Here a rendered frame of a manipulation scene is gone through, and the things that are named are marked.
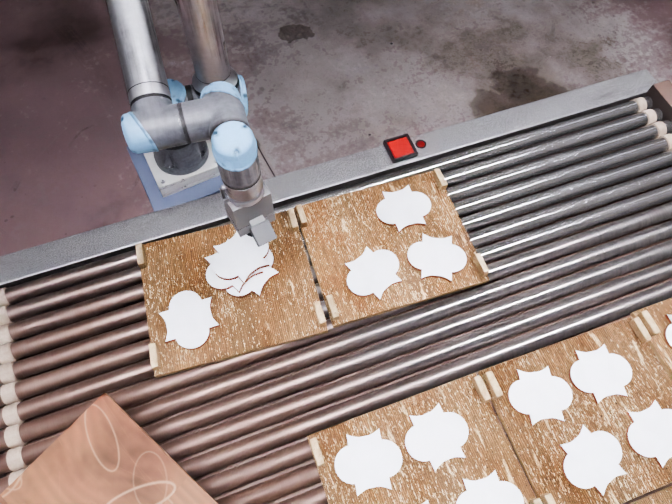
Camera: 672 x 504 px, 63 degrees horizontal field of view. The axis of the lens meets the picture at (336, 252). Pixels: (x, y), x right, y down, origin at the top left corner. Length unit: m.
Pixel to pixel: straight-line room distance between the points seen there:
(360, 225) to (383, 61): 1.84
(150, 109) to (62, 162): 1.96
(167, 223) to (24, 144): 1.71
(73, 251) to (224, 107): 0.69
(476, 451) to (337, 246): 0.58
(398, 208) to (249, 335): 0.51
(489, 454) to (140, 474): 0.72
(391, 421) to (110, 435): 0.58
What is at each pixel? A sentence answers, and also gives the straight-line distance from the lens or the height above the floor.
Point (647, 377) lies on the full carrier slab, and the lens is 1.48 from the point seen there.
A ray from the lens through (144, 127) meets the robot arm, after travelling 1.05.
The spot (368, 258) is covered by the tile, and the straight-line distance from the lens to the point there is 1.38.
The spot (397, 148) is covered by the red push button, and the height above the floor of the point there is 0.93.
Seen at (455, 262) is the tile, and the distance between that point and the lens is 1.41.
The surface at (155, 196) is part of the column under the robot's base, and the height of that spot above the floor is 0.87.
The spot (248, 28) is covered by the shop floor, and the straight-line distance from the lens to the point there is 3.37.
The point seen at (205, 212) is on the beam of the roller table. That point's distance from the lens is 1.52.
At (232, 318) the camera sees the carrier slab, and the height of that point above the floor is 0.94.
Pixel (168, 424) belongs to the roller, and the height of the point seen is 0.92.
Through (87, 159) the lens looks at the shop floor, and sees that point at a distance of 2.95.
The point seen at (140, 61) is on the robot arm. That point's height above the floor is 1.45.
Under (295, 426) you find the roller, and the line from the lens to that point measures 1.28.
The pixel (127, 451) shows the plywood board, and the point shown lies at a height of 1.04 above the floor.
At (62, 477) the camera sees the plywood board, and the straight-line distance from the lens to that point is 1.25.
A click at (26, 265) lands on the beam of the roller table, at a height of 0.91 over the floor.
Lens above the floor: 2.18
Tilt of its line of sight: 63 degrees down
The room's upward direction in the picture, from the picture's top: 2 degrees clockwise
